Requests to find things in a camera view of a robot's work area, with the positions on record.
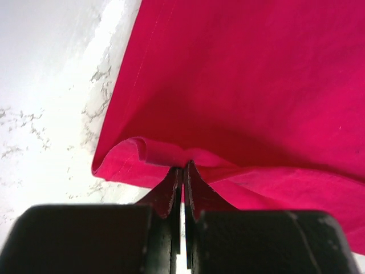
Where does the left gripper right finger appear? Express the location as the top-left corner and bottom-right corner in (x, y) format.
(182, 160), (238, 273)

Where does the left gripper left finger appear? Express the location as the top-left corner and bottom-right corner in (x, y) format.
(136, 167), (182, 273)

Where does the pink red t shirt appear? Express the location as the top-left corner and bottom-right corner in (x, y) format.
(91, 1), (364, 254)

